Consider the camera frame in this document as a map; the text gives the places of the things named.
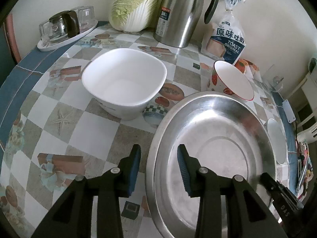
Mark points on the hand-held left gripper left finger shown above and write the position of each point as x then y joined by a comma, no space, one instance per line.
133,168

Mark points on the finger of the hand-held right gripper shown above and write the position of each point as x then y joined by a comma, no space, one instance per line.
268,181

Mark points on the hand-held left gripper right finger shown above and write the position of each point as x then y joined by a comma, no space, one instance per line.
183,171

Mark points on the small white dish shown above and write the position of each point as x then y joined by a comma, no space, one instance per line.
276,141

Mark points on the large steel basin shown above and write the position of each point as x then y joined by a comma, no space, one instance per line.
223,133

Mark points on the white square bowl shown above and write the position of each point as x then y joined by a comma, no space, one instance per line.
123,79

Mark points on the red-rimmed white bowl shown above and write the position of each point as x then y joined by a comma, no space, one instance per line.
235,81

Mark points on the checkered printed tablecloth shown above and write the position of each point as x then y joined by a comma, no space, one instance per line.
74,138

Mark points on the white power strip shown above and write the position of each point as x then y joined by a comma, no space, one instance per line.
288,111

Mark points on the white wooden furniture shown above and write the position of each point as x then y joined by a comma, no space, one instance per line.
309,104

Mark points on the orange snack packet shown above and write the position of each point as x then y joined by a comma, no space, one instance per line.
255,72
244,65

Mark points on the green plastic bag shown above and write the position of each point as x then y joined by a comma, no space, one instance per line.
312,64

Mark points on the bag of sliced toast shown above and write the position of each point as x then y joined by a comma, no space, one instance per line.
223,42

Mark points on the white oval tray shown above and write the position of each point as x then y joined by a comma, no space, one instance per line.
62,44

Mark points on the stainless steel thermos jug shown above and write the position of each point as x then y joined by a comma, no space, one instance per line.
178,17

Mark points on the dark tinted glass cup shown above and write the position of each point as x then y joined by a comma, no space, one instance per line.
69,23

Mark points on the clear glass cup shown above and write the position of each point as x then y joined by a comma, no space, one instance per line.
86,16
49,31

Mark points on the napa cabbage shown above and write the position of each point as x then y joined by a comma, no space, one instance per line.
133,5

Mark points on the pink wooden board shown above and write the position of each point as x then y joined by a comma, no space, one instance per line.
12,37

